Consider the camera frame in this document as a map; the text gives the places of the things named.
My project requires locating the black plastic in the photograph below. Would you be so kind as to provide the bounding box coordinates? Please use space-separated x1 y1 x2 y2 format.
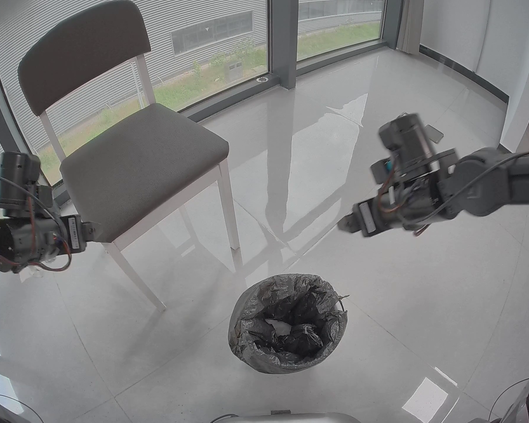
287 323 325 356

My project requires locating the white trash bin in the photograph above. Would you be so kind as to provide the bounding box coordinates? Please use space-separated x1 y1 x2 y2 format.
265 302 347 336

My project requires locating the black plastic bag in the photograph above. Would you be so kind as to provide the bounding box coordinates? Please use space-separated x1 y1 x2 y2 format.
228 273 349 374

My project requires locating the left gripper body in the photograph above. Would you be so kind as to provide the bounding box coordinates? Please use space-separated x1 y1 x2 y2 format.
0 215 88 272

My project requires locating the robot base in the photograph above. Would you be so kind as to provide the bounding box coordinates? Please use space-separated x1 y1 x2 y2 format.
212 409 358 423

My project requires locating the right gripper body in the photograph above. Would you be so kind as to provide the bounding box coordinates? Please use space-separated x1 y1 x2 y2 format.
352 179 443 238

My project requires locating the black cable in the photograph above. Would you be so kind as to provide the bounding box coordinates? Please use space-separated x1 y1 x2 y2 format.
489 377 529 423
0 174 73 274

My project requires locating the window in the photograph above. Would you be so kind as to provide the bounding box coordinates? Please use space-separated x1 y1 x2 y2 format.
0 0 408 210

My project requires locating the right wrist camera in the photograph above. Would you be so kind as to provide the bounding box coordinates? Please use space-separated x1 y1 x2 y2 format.
370 158 399 185

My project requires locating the grey seat white chair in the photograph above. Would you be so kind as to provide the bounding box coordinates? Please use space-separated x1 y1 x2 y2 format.
18 0 241 312

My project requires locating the beige curtain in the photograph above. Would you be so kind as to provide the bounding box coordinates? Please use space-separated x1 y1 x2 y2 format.
397 0 426 55

